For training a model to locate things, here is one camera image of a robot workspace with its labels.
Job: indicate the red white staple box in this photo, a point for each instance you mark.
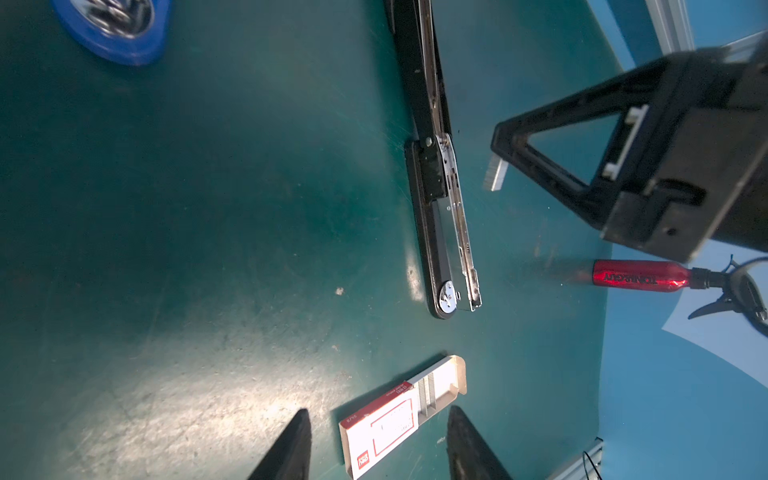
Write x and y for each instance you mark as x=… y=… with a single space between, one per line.
x=375 y=430

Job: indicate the black stapler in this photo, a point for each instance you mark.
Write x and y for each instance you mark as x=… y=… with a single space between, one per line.
x=450 y=276

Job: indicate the aluminium frame right post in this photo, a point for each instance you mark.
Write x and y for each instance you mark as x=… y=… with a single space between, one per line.
x=671 y=24

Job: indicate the red spray bottle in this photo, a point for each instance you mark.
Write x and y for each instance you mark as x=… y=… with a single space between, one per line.
x=739 y=291

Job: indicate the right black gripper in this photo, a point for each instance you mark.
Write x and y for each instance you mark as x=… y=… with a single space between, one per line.
x=659 y=165

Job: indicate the aluminium front rail bed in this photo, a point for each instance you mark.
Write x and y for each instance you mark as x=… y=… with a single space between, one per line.
x=584 y=466

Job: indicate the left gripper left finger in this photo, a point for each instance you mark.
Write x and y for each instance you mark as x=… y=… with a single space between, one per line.
x=289 y=457

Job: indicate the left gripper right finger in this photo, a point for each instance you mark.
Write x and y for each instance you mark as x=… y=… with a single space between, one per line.
x=470 y=457

